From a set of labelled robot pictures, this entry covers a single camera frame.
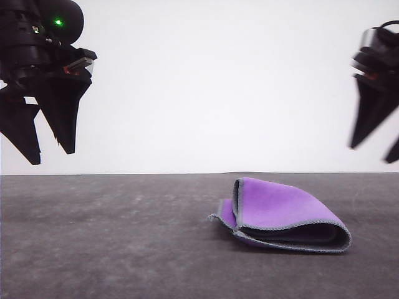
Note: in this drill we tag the grey table cloth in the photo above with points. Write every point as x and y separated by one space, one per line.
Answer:
124 249

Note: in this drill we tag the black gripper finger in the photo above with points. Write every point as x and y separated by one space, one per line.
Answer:
393 154
62 118
22 134
371 115

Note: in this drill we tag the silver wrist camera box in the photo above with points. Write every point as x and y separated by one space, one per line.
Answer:
81 63
368 62

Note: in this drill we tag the purple towel with grey hem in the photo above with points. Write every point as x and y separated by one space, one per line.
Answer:
274 205

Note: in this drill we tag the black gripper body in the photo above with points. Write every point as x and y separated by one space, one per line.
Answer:
37 71
391 78

